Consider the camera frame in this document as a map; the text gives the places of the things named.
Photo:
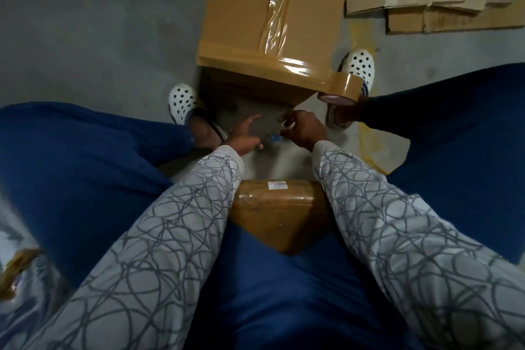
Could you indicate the person's right white clog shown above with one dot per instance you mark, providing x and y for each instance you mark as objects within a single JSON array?
[{"x": 359, "y": 65}]

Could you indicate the brown plastic-wrapped stool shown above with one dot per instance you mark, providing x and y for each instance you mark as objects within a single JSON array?
[{"x": 283, "y": 214}]

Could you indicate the person's left forearm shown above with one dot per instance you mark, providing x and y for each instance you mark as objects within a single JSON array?
[{"x": 139, "y": 272}]

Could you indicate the person's right hand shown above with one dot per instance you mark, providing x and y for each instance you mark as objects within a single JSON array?
[{"x": 307, "y": 129}]

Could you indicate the person's left hand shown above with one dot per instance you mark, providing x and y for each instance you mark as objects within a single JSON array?
[{"x": 244, "y": 142}]

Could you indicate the person's left white clog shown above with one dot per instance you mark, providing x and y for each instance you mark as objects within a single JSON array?
[{"x": 182, "y": 102}]

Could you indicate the person's right forearm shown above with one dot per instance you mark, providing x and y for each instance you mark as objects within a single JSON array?
[{"x": 426, "y": 255}]

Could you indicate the person's white clog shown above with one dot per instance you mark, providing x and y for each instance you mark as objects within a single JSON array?
[
  {"x": 182, "y": 102},
  {"x": 359, "y": 65}
]

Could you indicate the large black-label cardboard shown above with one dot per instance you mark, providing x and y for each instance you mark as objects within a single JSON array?
[{"x": 238, "y": 9}]

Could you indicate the brown packing tape roll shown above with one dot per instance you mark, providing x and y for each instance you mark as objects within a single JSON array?
[{"x": 344, "y": 87}]

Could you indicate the person's blue trousers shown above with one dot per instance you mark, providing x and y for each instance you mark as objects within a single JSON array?
[{"x": 82, "y": 181}]

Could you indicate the white woven sack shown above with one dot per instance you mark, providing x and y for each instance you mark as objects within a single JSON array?
[{"x": 16, "y": 280}]

